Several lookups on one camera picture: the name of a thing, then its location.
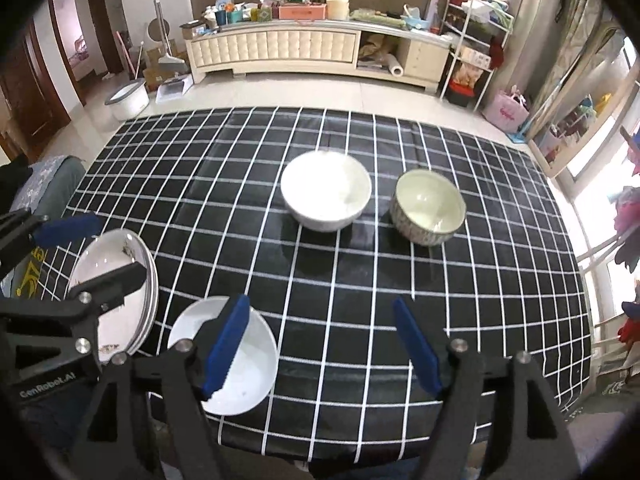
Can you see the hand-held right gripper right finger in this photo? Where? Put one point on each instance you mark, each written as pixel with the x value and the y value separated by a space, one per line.
pixel 417 345

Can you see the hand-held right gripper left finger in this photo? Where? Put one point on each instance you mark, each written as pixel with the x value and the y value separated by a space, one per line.
pixel 227 345

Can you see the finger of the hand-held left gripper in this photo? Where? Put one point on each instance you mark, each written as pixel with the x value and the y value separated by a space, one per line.
pixel 65 229
pixel 110 282

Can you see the small white plate gold pattern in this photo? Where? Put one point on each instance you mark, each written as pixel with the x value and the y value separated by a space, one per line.
pixel 116 255

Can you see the white bowl with blue flowers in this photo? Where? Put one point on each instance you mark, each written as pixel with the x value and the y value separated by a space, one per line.
pixel 255 360

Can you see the grey fabric sofa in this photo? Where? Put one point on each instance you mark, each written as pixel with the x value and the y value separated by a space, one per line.
pixel 50 180

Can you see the black white checked tablecloth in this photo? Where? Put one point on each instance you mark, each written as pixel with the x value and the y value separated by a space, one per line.
pixel 250 210

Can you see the brown wooden door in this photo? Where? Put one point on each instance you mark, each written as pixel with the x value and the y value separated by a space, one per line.
pixel 30 95

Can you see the white mop bucket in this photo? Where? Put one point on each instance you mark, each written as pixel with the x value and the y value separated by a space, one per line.
pixel 130 105

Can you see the green patterned bowl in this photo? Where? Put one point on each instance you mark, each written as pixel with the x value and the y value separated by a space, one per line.
pixel 427 200

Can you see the white grey dustpan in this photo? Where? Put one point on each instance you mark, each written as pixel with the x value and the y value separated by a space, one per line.
pixel 172 91

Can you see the mop with pink stick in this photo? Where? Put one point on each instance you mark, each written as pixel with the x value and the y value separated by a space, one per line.
pixel 131 57

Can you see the plain white bowl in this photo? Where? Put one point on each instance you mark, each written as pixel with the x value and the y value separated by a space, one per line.
pixel 325 185

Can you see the brown cardboard boxes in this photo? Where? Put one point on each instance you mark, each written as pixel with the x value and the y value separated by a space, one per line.
pixel 155 67

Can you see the white upright broom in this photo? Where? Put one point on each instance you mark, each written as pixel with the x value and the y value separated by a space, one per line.
pixel 172 62

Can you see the clothes drying rack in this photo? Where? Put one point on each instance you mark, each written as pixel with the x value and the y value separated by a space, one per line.
pixel 597 250

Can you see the grey box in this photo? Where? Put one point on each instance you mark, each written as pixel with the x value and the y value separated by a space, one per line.
pixel 192 31

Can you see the white plastic bin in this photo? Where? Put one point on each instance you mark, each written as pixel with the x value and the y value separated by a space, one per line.
pixel 552 145

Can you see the red pink hanging clothes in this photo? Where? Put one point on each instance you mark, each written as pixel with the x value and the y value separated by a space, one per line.
pixel 627 220

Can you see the pink bag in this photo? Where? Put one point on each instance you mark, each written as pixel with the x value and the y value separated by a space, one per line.
pixel 505 112

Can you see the red black box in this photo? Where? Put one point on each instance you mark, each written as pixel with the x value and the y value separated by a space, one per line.
pixel 461 94

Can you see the white paper roll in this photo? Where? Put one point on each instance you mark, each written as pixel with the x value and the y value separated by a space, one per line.
pixel 395 66

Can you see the cream television cabinet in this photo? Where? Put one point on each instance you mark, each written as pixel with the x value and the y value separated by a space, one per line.
pixel 280 47

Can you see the glass balcony door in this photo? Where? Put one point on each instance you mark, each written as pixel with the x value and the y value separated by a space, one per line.
pixel 607 125

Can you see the white shelf rack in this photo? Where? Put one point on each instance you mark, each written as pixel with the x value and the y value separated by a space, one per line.
pixel 475 60

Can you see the brown paper bags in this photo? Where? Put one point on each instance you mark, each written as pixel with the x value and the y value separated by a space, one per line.
pixel 372 45

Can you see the orange box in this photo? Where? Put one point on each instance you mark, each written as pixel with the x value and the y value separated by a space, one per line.
pixel 302 12

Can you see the teal basin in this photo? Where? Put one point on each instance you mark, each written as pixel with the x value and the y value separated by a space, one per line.
pixel 415 23

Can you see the beige patterned curtain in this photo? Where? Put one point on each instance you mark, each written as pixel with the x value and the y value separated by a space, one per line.
pixel 575 60

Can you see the cream canister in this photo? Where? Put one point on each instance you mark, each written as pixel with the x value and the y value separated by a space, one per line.
pixel 337 7

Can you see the silver tower air conditioner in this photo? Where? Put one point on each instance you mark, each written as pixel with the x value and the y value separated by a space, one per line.
pixel 532 10

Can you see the brown door frame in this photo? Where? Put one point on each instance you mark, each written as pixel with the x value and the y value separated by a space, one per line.
pixel 102 20

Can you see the brown round wall disc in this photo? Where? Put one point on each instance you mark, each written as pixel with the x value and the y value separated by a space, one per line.
pixel 158 28

